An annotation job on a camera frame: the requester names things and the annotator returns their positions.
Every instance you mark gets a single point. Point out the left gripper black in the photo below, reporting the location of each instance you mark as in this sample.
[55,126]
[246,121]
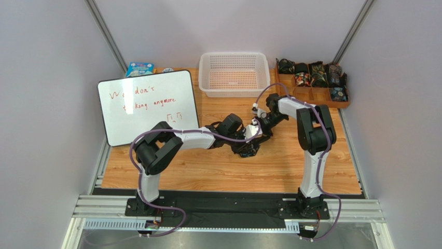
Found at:
[245,148]

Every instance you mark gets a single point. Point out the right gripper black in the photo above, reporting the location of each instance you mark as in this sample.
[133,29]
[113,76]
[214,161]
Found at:
[264,123]

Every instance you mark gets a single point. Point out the white plastic perforated basket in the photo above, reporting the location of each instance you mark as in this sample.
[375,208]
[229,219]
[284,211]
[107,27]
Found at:
[233,74]

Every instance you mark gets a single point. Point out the dark blue floral necktie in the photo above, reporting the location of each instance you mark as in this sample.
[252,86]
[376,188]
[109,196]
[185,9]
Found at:
[249,150]

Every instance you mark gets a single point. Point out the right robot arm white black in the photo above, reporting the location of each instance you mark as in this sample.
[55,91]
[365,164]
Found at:
[316,135]

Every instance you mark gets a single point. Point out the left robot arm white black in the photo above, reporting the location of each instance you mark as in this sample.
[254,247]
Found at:
[152,151]

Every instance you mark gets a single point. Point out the rolled red floral tie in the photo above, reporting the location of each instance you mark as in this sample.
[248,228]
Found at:
[301,75]

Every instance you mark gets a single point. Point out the rolled dark tie far left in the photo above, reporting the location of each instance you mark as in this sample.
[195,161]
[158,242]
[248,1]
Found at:
[285,66]

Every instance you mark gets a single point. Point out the wooden compartment tray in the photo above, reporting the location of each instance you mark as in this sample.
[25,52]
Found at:
[310,94]

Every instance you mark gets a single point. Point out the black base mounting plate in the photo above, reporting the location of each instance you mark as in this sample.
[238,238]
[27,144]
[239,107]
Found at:
[192,209]

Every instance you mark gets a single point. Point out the rolled green dark tie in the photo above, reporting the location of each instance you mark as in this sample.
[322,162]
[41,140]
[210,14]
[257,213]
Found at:
[318,75]

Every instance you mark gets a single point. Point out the rolled blue floral tie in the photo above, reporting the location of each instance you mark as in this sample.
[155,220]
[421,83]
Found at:
[339,94]

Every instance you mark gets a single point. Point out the rolled grey dark tie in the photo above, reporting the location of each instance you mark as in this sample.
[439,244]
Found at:
[333,72]

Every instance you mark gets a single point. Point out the small white round object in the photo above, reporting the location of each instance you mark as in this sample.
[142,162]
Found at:
[168,69]

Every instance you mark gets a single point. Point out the whiteboard with red writing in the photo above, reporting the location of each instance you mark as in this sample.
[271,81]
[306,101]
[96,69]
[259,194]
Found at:
[131,106]

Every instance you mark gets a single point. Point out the blue printed box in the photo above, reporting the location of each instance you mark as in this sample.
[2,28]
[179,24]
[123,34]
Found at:
[136,69]

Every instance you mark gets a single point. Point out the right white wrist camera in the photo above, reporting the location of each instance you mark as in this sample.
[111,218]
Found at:
[258,112]

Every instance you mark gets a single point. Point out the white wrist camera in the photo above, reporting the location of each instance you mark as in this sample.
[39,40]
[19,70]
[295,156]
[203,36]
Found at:
[258,112]
[253,131]

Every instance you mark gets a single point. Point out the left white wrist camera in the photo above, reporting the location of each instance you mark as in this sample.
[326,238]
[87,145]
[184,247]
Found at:
[253,131]

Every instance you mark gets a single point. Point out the aluminium rail frame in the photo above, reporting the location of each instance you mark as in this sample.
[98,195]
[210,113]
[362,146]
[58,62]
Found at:
[111,218]

